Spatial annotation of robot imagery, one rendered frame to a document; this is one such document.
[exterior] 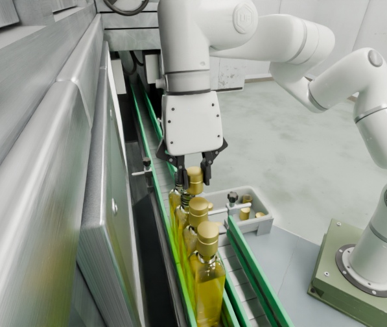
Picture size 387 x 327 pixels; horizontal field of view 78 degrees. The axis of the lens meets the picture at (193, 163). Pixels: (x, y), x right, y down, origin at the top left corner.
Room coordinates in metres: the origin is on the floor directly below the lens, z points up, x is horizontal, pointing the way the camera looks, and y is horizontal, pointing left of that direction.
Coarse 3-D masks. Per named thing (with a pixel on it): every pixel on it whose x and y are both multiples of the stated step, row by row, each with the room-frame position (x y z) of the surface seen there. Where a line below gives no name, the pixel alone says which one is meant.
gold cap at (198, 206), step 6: (198, 198) 0.31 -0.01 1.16; (204, 198) 0.31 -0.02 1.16; (192, 204) 0.30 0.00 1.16; (198, 204) 0.30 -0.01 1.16; (204, 204) 0.30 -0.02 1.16; (192, 210) 0.29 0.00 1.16; (198, 210) 0.28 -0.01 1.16; (204, 210) 0.29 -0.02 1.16; (192, 216) 0.29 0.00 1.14; (198, 216) 0.28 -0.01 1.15; (204, 216) 0.29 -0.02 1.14; (192, 222) 0.29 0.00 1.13; (198, 222) 0.28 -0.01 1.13
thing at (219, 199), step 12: (216, 192) 0.69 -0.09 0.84; (228, 192) 0.70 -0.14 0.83; (240, 192) 0.71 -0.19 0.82; (252, 192) 0.70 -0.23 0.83; (216, 204) 0.68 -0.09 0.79; (252, 204) 0.68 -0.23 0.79; (264, 204) 0.62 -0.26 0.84; (216, 216) 0.63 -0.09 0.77; (252, 216) 0.63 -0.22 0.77; (264, 216) 0.57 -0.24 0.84
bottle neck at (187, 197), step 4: (180, 192) 0.35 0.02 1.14; (184, 192) 0.36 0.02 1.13; (180, 196) 0.35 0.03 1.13; (184, 196) 0.34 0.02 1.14; (188, 196) 0.34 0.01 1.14; (192, 196) 0.35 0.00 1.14; (184, 200) 0.34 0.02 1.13; (188, 200) 0.34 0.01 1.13; (184, 204) 0.34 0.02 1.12; (188, 204) 0.34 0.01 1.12; (184, 208) 0.34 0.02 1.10; (188, 208) 0.34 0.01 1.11; (184, 212) 0.34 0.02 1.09; (188, 212) 0.34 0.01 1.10
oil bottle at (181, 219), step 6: (180, 204) 0.37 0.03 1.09; (174, 210) 0.36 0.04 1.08; (180, 210) 0.35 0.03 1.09; (174, 216) 0.36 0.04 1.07; (180, 216) 0.34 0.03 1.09; (186, 216) 0.34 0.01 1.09; (174, 222) 0.36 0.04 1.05; (180, 222) 0.33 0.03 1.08; (186, 222) 0.33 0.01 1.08; (174, 228) 0.36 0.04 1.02; (180, 228) 0.32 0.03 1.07; (180, 234) 0.32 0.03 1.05; (180, 240) 0.32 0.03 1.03; (180, 246) 0.32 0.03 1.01; (180, 252) 0.32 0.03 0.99; (180, 258) 0.32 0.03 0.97; (180, 264) 0.33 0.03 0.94
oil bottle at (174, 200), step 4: (172, 188) 0.43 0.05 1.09; (172, 192) 0.41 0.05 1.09; (168, 196) 0.42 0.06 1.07; (172, 196) 0.40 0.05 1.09; (176, 196) 0.40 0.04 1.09; (172, 200) 0.39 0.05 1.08; (176, 200) 0.39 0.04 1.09; (180, 200) 0.39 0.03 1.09; (172, 204) 0.38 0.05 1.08; (176, 204) 0.38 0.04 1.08; (172, 208) 0.38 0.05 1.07; (172, 212) 0.38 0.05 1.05; (172, 216) 0.38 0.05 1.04; (172, 220) 0.39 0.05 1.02; (172, 224) 0.39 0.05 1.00; (172, 228) 0.39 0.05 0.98; (172, 232) 0.40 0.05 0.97
